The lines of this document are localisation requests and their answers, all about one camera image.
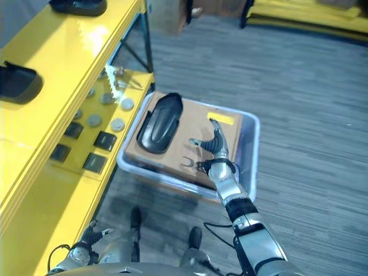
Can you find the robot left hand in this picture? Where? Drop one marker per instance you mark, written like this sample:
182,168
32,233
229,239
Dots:
92,234

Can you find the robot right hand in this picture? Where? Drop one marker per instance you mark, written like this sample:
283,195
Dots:
217,143

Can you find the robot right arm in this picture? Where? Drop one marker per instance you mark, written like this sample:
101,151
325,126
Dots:
247,218

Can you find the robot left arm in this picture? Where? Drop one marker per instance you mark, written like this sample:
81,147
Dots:
76,256

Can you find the brown cardboard box with label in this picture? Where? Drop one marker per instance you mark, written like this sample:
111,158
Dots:
189,123

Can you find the translucent plastic box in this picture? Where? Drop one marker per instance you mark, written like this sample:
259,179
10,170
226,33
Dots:
250,161

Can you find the small metal screw parts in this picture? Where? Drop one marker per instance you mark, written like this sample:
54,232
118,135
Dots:
118,76

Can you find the plain cardboard box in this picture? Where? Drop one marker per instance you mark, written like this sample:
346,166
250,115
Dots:
168,15

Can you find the yellow shelf with black leg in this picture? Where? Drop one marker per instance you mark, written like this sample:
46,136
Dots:
304,17

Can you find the yellow metal shelf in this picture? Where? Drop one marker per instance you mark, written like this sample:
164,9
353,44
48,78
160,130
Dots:
63,57

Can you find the robot left leg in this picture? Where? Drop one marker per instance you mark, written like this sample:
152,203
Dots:
126,241

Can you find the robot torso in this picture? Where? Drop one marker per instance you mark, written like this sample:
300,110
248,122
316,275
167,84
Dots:
123,270

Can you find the black sole-shaped part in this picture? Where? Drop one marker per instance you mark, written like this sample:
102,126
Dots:
17,83
161,126
77,6

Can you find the black square part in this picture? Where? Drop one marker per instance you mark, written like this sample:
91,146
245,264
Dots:
105,141
95,163
60,152
73,130

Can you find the grey round disc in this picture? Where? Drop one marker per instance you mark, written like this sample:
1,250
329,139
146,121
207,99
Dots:
118,124
127,104
94,120
107,99
78,115
91,92

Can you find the thin metal rod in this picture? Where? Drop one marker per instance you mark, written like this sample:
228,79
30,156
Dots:
135,83

